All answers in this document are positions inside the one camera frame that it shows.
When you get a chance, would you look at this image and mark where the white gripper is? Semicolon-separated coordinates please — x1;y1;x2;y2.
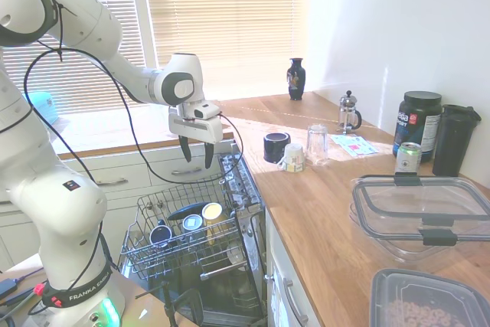
168;106;224;170

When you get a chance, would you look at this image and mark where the built-in dishwasher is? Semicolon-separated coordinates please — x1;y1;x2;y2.
120;152;269;322

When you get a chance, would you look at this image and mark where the navy mug with print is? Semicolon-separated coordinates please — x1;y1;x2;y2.
263;132;292;162

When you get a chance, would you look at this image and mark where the white mug with print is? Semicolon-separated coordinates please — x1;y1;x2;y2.
276;142;306;174

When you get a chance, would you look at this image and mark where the black kitchen utensil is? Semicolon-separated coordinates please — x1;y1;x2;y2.
167;201;208;221

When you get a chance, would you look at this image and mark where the yellow cup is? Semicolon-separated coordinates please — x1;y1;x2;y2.
201;202;225;246

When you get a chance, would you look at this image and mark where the grey steel cup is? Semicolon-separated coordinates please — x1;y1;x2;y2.
181;213;204;242

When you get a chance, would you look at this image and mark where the white ceramic cup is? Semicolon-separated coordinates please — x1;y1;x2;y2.
225;242;247;265

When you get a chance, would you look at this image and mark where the clear drinking glass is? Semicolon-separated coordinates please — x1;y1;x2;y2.
305;123;330;166

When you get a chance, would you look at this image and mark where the dark blue painted vase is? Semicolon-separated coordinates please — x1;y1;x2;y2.
286;57;307;101

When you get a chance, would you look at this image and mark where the printed paper leaflet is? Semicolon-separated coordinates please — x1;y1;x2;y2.
329;134;378;159

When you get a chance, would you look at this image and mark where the glass french press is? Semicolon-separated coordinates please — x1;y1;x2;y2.
338;90;363;135

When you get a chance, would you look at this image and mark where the light blue cap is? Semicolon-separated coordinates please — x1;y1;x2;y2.
27;90;60;126

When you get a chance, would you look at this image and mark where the clear plastic container with lid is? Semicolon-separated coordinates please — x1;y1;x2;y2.
348;204;490;263
351;174;489;227

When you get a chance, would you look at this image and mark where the black protein powder tub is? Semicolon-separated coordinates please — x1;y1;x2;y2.
393;90;443;163

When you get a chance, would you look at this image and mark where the black shaker bottle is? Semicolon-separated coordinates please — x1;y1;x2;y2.
432;103;482;178

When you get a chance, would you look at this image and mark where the plastic container with cereal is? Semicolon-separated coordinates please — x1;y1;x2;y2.
369;267;490;327

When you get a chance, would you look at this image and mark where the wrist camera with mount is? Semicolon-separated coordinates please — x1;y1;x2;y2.
182;100;222;121

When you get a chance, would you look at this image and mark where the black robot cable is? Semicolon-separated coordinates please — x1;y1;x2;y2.
23;1;243;187

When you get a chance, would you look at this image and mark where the metal wire dish rack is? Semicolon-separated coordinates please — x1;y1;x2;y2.
119;180;252;281

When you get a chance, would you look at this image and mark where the blue cable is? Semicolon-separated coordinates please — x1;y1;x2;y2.
0;270;44;307

